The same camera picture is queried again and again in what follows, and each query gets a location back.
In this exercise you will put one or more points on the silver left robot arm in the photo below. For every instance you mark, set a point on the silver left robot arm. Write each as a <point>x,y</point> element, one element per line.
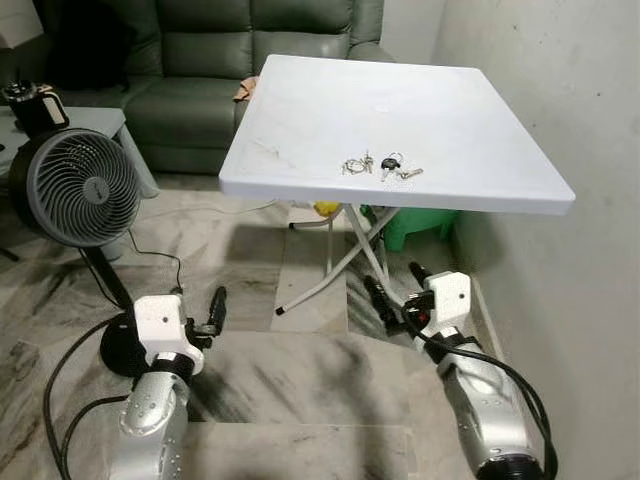
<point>150,415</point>

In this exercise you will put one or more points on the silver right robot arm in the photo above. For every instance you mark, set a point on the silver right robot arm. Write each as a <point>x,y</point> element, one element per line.
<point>490,410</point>

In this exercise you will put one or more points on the green plastic stool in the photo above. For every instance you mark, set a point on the green plastic stool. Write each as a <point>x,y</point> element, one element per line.
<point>415,228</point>

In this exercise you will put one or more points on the small yellow object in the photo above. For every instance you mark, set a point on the small yellow object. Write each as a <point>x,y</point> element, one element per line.
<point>324,209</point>

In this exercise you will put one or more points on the black-headed key bunch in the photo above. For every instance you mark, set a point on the black-headed key bunch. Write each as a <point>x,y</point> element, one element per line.
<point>390,161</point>

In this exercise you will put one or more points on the silver key bunch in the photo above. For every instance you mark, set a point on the silver key bunch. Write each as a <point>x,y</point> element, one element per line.
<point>357,165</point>

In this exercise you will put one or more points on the grey standing fan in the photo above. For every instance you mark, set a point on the grey standing fan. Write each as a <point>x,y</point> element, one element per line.
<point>85,188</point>

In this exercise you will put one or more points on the white folding table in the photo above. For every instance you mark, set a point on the white folding table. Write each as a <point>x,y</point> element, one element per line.
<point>400,110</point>

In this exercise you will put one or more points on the grey side table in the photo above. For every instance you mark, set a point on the grey side table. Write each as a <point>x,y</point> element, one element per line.
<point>100,120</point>

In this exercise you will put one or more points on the green leather sofa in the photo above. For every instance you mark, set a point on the green leather sofa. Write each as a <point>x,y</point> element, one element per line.
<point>200,70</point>

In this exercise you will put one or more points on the black bag with white trim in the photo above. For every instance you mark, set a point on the black bag with white trim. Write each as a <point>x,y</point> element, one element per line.
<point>35,108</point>

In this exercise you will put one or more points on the black cloth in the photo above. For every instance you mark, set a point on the black cloth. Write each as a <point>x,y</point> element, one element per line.
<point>90,45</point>

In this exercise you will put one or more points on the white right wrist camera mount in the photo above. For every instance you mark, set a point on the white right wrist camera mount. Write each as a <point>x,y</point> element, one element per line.
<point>450,300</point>

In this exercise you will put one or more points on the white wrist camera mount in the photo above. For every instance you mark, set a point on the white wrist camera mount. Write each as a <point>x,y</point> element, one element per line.
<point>158,322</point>
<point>450,300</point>

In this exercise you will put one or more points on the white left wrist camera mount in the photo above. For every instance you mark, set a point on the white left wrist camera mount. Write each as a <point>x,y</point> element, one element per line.
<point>158,322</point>

